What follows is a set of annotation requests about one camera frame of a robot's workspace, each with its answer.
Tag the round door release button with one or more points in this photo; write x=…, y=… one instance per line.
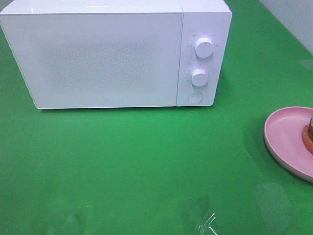
x=195, y=97

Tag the pink round plate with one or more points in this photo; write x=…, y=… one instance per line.
x=283, y=138

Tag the burger with lettuce and tomato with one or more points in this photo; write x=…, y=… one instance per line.
x=307, y=136

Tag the lower white microwave knob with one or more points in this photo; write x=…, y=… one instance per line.
x=199, y=77

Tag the white microwave knob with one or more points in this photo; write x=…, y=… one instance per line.
x=199, y=77
x=204, y=47

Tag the upper white microwave knob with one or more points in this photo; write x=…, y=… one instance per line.
x=204, y=47

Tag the white microwave oven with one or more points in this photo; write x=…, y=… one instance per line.
x=200, y=18

